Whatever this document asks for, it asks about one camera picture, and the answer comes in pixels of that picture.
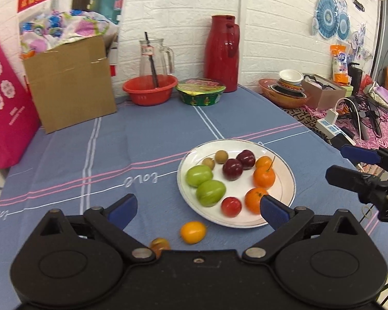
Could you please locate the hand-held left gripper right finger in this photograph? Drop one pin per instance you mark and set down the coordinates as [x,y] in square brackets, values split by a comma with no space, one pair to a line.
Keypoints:
[273,210]

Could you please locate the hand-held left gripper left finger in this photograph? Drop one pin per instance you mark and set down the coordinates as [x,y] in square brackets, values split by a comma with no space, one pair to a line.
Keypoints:
[124,210]

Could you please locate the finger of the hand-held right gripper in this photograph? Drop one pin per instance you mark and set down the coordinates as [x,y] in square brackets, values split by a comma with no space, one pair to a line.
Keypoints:
[346,176]
[359,154]

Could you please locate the orange mandarin with stem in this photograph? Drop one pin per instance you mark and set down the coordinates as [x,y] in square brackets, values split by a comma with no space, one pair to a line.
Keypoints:
[264,178]

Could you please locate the small red apple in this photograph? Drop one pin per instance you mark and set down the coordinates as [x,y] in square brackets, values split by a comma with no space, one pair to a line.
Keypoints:
[231,206]

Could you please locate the small red-yellow fruit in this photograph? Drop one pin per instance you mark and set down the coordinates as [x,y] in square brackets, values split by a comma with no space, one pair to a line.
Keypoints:
[159,244]

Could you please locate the small mandarin orange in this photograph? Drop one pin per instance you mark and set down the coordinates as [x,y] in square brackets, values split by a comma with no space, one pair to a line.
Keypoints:
[262,161]
[193,232]

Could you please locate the dark red plum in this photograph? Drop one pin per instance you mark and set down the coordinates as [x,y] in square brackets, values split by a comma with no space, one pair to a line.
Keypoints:
[232,169]
[245,159]

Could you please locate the green jujube fruit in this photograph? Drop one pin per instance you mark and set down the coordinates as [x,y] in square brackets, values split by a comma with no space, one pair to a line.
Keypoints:
[199,175]
[210,192]

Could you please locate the white porcelain plate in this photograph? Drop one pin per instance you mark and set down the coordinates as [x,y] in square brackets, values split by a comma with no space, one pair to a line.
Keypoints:
[194,206]

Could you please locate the brown longan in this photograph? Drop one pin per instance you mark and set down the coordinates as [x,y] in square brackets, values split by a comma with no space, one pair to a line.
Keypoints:
[208,163]
[220,156]

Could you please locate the yellow rubber band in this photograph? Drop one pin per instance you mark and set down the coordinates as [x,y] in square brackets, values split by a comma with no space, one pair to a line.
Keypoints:
[365,214]

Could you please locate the white power strip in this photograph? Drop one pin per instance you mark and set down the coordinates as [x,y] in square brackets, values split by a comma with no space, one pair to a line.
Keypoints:
[329,129]

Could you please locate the white charger plug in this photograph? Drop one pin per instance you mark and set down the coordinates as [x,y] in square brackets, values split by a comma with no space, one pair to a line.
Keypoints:
[331,118]

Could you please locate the pink patterned cloth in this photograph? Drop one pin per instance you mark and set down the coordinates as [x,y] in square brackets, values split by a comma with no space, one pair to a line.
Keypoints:
[307,116]

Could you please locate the open cardboard box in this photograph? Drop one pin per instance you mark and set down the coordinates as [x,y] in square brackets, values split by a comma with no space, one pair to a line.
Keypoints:
[326,95]

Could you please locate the blue striped tablecloth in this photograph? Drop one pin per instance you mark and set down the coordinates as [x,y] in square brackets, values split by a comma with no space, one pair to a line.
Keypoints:
[132,142]

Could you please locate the orange-brown bowl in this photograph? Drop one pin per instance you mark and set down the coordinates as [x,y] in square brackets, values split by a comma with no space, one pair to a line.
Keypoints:
[284,101]

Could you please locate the orange snack packet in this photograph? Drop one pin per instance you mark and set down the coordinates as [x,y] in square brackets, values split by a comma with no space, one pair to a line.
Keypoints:
[340,64]

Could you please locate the stacked patterned bowls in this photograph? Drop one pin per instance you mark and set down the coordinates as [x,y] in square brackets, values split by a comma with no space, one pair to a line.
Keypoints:
[287,89]

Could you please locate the white paper bowl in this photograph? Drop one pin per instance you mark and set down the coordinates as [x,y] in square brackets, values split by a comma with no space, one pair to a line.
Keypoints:
[291,77]

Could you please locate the red plastic basin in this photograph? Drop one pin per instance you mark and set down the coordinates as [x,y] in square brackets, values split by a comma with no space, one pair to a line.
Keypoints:
[148,95]

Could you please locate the brown cardboard box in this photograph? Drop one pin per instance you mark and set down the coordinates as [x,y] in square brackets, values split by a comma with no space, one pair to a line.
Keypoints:
[71,87]

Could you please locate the green instant noodle bowl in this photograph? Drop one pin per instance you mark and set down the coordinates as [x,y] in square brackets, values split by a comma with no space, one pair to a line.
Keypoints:
[200,95]

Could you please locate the large blue paper fan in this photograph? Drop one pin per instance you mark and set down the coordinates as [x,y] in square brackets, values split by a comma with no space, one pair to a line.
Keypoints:
[326,16]

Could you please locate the dark utensil in pitcher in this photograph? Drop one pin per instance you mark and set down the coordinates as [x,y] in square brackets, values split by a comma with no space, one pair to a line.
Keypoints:
[152,67]

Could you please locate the pink tote bag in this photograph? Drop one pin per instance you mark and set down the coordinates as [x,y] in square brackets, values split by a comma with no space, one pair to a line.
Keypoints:
[6,116]

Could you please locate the glass pitcher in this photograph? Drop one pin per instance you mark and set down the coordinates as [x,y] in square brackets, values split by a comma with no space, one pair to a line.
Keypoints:
[163,58]

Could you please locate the red thermos jug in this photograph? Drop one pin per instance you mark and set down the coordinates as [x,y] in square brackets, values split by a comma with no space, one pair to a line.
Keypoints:
[220,58]

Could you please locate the floral cloth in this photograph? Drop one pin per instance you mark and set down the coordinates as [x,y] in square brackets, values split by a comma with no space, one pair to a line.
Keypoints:
[61,27]

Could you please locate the white wall conduit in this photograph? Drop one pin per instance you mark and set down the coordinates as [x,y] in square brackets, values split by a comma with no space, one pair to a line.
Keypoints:
[243,22]

